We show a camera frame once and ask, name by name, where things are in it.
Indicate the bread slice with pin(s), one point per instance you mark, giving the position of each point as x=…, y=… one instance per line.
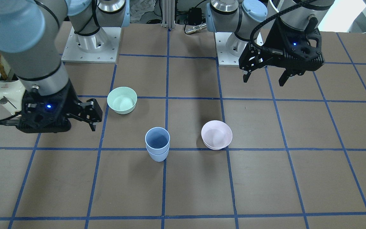
x=0, y=65

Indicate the aluminium frame post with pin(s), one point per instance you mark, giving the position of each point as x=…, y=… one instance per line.
x=168, y=13

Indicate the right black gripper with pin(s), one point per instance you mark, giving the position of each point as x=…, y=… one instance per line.
x=68, y=103

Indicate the blue cup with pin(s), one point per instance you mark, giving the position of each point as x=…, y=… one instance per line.
x=161, y=157
x=157, y=140

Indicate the white toaster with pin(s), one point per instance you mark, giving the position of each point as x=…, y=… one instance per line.
x=11, y=94

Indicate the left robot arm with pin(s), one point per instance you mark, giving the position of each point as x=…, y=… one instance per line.
x=250, y=20

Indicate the green bowl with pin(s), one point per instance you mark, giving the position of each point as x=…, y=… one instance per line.
x=122, y=100

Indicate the pink bowl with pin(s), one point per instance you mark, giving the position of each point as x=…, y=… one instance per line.
x=216, y=134

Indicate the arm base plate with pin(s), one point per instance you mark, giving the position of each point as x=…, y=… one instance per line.
x=228, y=48
x=102, y=47

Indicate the black box behind table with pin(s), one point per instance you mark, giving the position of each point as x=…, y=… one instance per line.
x=194, y=16

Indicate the white cloth behind table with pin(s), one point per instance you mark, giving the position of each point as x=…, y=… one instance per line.
x=139, y=7

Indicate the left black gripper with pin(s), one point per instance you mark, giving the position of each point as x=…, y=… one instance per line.
x=274, y=40

